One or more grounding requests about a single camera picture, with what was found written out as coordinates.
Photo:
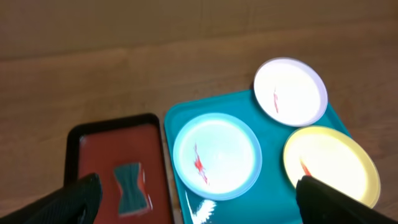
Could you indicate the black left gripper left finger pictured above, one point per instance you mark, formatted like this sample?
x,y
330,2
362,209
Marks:
x,y
77,203

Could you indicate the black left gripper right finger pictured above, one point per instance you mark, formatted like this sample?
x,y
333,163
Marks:
x,y
321,204

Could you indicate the yellow plate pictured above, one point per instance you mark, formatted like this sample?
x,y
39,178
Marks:
x,y
335,159

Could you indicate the light blue plate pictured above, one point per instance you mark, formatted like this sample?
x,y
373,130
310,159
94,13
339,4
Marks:
x,y
217,156

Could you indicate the black tray with red water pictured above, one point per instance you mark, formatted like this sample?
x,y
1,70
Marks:
x,y
102,146

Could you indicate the teal plastic tray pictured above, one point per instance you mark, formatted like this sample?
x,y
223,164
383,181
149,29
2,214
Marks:
x,y
272,198

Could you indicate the white plate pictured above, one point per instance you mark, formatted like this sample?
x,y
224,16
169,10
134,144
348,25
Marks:
x,y
290,92

